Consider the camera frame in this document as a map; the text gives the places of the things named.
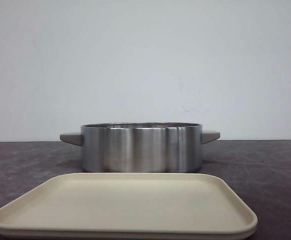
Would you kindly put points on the stainless steel steamer pot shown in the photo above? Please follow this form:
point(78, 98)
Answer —
point(143, 147)

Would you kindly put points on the beige rectangular tray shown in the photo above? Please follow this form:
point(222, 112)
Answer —
point(172, 206)

